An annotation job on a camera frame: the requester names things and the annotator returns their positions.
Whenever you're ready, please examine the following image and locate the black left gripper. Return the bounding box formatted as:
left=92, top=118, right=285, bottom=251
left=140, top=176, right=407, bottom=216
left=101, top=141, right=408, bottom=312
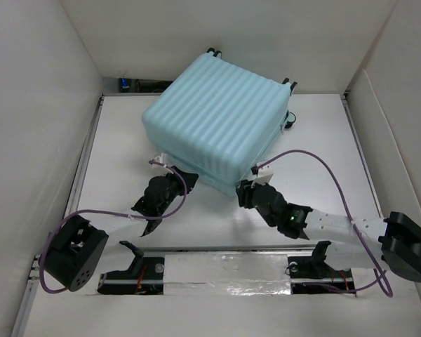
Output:
left=158, top=166, right=197, bottom=214

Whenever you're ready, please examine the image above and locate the light blue hard-shell suitcase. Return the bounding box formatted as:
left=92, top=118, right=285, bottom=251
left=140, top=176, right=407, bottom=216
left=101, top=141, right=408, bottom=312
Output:
left=142, top=48, right=296, bottom=197

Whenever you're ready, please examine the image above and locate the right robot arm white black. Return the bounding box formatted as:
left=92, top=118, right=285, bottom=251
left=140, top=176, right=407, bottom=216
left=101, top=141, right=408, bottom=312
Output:
left=236, top=180, right=421, bottom=283

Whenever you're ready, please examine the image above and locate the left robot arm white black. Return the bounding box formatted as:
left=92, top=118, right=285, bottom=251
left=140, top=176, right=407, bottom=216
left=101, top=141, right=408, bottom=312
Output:
left=39, top=161, right=199, bottom=294

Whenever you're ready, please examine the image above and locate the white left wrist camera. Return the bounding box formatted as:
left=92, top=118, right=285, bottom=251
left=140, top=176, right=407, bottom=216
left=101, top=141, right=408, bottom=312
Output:
left=149, top=152, right=168, bottom=169

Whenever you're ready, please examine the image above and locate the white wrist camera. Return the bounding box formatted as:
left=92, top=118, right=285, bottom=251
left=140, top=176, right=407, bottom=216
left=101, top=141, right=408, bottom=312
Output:
left=149, top=152, right=168, bottom=169
left=251, top=162, right=274, bottom=185

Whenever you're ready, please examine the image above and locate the metal base rail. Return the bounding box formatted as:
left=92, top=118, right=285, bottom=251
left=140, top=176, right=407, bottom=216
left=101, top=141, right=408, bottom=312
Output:
left=27, top=245, right=359, bottom=296

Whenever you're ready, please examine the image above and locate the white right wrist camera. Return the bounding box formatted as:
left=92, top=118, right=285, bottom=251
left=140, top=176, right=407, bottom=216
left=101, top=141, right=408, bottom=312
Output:
left=251, top=162, right=274, bottom=185

